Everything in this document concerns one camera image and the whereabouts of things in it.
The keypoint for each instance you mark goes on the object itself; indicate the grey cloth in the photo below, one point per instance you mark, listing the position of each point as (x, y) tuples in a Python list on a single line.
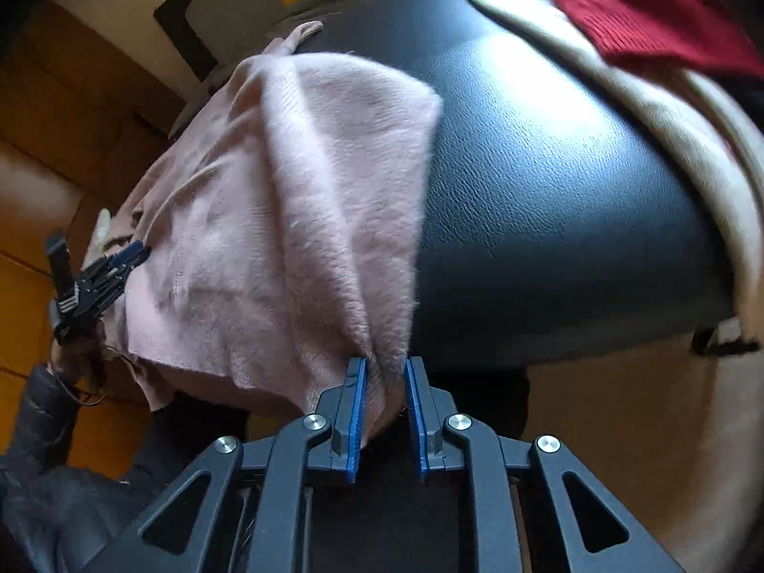
[(358, 6)]

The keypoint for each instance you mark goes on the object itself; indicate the cream knit sweater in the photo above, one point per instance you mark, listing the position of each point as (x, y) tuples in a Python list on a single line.
[(674, 113)]

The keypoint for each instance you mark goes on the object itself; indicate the person's left forearm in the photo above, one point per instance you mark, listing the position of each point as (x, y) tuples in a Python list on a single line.
[(42, 471)]

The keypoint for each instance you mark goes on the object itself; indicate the wooden wardrobe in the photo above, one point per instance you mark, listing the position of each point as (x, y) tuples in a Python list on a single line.
[(59, 149)]

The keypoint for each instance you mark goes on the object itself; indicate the black upright pad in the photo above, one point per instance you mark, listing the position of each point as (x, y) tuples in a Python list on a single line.
[(191, 36)]

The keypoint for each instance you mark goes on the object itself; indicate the person's left hand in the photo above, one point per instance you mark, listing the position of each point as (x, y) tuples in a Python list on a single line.
[(74, 361)]

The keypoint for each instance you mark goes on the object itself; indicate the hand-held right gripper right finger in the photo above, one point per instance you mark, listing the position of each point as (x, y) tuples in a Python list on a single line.
[(416, 424)]

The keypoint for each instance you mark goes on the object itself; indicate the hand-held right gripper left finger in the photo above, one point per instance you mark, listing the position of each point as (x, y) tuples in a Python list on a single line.
[(356, 424)]

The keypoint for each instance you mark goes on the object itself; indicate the white ribbed knit cloth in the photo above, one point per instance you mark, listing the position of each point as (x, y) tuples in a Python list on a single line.
[(100, 233)]

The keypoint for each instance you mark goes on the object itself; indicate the black leather padded bench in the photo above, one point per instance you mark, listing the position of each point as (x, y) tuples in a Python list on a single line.
[(537, 221)]

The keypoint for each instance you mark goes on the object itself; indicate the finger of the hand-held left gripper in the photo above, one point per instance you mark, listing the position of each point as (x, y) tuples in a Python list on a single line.
[(110, 283), (128, 253)]

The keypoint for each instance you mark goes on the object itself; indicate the person's black clothed body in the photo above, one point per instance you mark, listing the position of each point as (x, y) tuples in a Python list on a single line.
[(197, 436)]

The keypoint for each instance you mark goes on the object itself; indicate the pink fuzzy knit sweater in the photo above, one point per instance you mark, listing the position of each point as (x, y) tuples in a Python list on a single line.
[(268, 221)]

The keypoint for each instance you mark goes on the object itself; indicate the red knit sweater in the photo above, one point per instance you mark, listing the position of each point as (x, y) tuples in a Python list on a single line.
[(644, 6)]

